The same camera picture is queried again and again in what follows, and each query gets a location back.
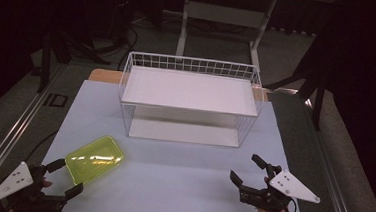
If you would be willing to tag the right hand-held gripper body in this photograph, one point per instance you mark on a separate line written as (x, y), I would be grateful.
(290, 188)

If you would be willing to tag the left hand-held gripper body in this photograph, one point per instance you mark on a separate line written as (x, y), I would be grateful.
(13, 181)

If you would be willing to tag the yellow-green translucent plastic tray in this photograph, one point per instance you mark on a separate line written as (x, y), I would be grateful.
(93, 159)

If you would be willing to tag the person's left hand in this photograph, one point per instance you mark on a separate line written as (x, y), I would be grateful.
(47, 183)

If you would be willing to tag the pale blue table mat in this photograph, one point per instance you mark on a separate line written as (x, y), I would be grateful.
(185, 159)

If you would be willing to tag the black floor socket plate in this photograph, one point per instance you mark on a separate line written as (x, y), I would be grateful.
(55, 100)

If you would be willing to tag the black stand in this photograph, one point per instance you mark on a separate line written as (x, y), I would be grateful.
(311, 81)
(51, 53)

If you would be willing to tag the aluminium floor rail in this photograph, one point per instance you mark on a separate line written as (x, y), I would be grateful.
(14, 127)
(332, 169)

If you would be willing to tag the white metal table frame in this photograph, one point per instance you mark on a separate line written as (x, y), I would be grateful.
(222, 14)

